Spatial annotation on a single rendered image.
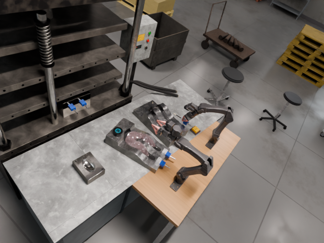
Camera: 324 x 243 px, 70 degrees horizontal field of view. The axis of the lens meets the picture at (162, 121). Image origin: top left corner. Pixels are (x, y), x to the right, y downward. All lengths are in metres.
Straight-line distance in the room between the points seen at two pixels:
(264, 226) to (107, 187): 2.04
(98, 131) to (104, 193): 0.58
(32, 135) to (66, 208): 0.70
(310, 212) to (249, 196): 0.86
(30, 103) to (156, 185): 1.15
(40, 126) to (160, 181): 1.11
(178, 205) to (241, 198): 1.45
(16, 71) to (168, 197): 1.42
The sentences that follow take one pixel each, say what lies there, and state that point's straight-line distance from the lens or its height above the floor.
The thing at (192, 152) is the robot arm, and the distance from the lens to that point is 1.64.
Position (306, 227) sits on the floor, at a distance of 3.61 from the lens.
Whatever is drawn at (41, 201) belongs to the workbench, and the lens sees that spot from 1.83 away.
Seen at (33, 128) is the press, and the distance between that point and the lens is 2.19.
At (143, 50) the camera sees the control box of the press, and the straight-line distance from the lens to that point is 2.48.
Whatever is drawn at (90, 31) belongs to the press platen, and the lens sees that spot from 1.91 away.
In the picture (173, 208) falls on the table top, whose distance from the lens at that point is 1.87.
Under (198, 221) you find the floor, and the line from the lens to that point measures 2.83.
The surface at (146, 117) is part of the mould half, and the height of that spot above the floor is 0.91.
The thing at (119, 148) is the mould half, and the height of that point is 0.85.
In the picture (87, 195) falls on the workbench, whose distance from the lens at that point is 1.82.
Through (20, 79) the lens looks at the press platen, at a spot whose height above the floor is 1.29.
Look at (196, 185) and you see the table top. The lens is 2.03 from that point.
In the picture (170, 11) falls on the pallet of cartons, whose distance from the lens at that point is 6.45.
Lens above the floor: 2.46
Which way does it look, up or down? 46 degrees down
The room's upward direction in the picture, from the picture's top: 21 degrees clockwise
